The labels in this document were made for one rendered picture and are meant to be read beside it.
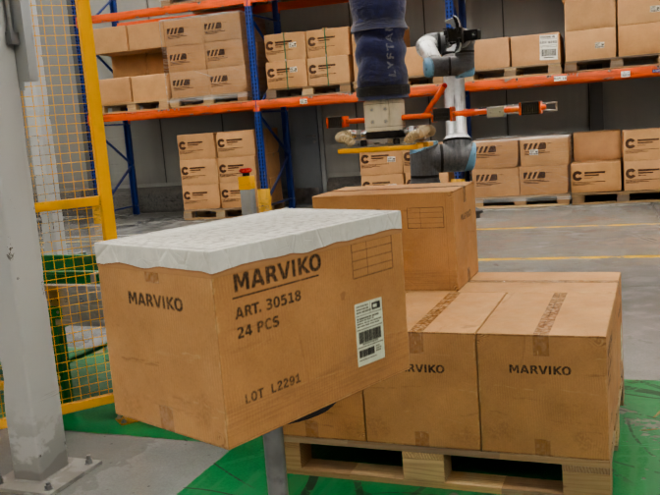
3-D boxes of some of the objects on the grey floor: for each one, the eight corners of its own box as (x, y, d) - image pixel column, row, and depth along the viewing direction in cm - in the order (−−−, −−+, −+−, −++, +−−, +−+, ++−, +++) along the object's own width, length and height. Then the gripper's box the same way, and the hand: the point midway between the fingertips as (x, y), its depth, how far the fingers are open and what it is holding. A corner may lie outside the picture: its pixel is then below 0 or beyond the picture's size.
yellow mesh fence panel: (-66, 472, 324) (-154, -85, 292) (-69, 465, 332) (-154, -79, 301) (147, 418, 366) (91, -73, 334) (140, 412, 375) (85, -68, 343)
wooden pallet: (265, 471, 301) (262, 434, 299) (357, 384, 393) (356, 355, 390) (611, 505, 256) (610, 462, 254) (624, 398, 347) (623, 364, 345)
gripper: (449, 60, 373) (440, 58, 355) (447, 16, 370) (438, 12, 352) (468, 59, 370) (460, 56, 352) (466, 14, 367) (458, 9, 349)
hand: (456, 33), depth 351 cm, fingers open, 14 cm apart
